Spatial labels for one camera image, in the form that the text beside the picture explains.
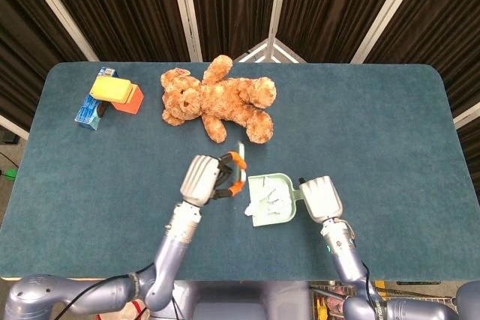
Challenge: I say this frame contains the black floor object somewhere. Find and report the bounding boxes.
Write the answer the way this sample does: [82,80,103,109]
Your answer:
[0,128,20,145]

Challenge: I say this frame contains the white screen base foot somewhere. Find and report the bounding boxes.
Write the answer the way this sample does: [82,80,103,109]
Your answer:
[235,36,309,64]

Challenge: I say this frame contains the grey robot torso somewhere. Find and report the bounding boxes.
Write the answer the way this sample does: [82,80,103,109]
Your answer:
[164,280,313,320]

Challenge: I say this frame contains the yellow sponge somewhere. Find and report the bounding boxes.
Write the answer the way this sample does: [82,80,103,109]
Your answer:
[88,75,134,105]

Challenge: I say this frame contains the white paper scraps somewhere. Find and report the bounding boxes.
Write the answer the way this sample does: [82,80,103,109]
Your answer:
[243,177,295,218]

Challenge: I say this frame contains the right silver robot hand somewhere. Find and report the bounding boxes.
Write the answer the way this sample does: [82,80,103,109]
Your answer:
[297,175,345,226]

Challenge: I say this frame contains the green plastic dustpan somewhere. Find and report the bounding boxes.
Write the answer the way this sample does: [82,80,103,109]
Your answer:
[247,172,305,229]

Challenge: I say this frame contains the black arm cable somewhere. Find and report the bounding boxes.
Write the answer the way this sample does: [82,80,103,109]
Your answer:
[58,262,155,318]
[361,259,380,299]

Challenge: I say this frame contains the brown teddy bear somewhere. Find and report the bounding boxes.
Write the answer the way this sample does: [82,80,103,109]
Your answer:
[160,54,278,145]

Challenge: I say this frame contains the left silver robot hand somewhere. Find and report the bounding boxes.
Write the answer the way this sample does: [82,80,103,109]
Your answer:
[179,151,249,207]

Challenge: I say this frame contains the black torso cable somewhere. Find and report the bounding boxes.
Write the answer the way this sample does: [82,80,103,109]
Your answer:
[169,289,182,320]

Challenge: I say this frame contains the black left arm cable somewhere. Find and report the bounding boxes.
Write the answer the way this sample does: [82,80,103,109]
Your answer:
[58,262,155,318]

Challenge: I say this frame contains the teal felt table cloth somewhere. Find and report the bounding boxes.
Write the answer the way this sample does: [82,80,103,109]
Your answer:
[0,61,480,283]

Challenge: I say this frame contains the green hand broom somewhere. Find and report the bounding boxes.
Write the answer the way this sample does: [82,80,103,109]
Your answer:
[232,141,250,187]

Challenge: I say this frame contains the yellow item in cart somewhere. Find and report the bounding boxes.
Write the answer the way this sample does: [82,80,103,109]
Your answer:
[313,295,329,318]

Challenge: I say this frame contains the orange cube block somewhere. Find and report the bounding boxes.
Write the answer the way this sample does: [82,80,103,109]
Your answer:
[111,84,146,115]

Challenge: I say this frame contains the blue tissue pack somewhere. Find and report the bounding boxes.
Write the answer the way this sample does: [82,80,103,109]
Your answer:
[73,66,119,132]

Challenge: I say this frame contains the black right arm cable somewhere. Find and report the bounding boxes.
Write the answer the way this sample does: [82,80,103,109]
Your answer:
[361,259,380,299]

